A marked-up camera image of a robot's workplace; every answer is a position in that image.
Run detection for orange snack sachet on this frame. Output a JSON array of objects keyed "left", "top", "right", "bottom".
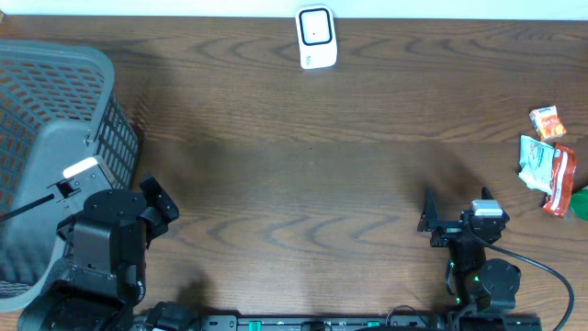
[{"left": 529, "top": 106, "right": 567, "bottom": 142}]

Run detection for grey plastic shopping basket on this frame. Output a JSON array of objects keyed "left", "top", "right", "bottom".
[{"left": 1, "top": 40, "right": 140, "bottom": 312}]

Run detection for teal snack packet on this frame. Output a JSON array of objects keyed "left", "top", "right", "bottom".
[{"left": 518, "top": 135, "right": 555, "bottom": 194}]

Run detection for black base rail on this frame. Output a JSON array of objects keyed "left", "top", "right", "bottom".
[{"left": 132, "top": 313, "right": 544, "bottom": 331}]

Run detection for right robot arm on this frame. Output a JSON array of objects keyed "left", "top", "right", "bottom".
[{"left": 417, "top": 188, "right": 521, "bottom": 314}]

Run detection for green lid jar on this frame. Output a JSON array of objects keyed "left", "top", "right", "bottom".
[{"left": 570, "top": 188, "right": 588, "bottom": 221}]

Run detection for red chocolate bar wrapper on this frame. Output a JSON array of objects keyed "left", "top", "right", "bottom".
[{"left": 542, "top": 143, "right": 577, "bottom": 218}]

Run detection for white barcode scanner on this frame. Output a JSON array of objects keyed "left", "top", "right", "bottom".
[{"left": 295, "top": 5, "right": 338, "bottom": 70}]

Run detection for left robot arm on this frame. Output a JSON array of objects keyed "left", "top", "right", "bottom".
[{"left": 17, "top": 177, "right": 202, "bottom": 331}]

